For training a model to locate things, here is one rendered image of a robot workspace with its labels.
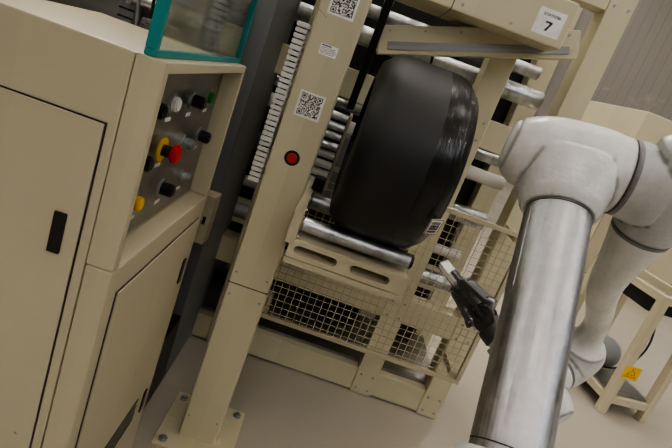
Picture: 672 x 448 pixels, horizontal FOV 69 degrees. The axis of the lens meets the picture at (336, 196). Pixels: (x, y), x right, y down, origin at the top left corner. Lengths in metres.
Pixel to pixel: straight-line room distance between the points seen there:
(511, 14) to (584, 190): 1.01
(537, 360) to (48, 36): 0.84
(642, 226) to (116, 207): 0.87
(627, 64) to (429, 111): 13.14
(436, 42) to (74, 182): 1.31
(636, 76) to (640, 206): 13.28
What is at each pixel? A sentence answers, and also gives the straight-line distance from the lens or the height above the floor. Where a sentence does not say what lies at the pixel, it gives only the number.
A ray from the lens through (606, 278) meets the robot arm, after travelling 1.03.
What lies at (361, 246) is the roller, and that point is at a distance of 1.42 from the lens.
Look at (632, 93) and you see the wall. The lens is 14.08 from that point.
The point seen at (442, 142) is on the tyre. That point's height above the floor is 1.27.
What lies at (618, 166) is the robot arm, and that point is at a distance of 0.88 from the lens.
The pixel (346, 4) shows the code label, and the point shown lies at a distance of 1.42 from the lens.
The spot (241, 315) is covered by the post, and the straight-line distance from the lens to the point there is 1.64.
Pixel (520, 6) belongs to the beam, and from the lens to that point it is 1.76.
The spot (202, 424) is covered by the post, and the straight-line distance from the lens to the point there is 1.90.
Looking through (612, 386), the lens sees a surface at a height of 0.18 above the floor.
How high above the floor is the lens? 1.36
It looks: 14 degrees down
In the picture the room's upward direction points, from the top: 20 degrees clockwise
